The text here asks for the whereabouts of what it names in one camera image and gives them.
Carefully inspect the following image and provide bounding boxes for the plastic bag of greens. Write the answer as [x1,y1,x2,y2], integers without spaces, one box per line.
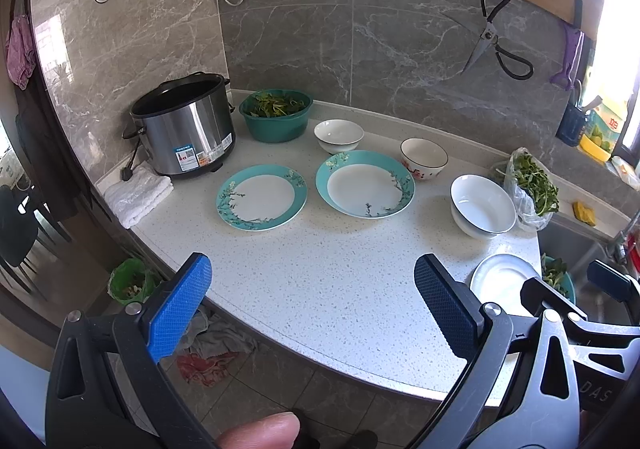
[490,147,560,232]

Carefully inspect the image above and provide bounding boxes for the red white rag on floor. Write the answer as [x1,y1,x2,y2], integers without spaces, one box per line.
[176,351,239,387]

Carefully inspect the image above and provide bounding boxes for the purple peeler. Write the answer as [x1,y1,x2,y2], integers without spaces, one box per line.
[549,21,585,91]

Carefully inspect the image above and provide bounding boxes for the pink hanging cloth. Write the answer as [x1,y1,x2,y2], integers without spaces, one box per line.
[6,14,37,91]

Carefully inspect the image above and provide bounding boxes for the person's left hand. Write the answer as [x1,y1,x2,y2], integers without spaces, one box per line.
[216,412,300,449]

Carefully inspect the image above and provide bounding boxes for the yellow sponge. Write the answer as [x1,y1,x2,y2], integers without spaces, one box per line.
[572,201,597,227]

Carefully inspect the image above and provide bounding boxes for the large white bowl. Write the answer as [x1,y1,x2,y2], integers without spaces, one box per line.
[450,174,516,235]

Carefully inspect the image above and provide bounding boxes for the green trash bin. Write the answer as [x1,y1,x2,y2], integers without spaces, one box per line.
[106,258,160,306]

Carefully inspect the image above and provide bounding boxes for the small white bowl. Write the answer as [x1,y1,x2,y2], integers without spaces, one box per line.
[314,119,364,154]

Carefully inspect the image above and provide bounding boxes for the black kitchen scissors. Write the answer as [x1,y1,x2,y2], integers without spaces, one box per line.
[462,0,534,81]

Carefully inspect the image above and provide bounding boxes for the small teal floral plate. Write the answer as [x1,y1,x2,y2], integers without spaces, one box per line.
[216,164,308,231]

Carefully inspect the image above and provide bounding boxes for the blue utensil holder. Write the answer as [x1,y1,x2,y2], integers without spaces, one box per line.
[555,96,603,147]

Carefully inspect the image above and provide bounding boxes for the green basin with vegetables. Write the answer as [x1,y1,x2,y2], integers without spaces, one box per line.
[239,88,314,144]

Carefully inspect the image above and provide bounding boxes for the black cooker power cord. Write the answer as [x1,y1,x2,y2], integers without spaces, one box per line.
[119,136,144,183]

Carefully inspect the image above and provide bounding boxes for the white bowl red flowers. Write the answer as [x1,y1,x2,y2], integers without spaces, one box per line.
[400,137,449,180]

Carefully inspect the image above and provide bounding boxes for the large teal floral plate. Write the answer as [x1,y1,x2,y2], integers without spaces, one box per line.
[316,150,416,220]

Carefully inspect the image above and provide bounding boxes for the stainless steel rice cooker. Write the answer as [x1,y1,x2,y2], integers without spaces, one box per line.
[122,71,235,177]

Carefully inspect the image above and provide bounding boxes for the folded white towel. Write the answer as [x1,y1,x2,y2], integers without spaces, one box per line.
[104,162,174,229]

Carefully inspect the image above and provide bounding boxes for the teal bowl in sink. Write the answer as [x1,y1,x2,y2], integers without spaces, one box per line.
[541,253,576,304]

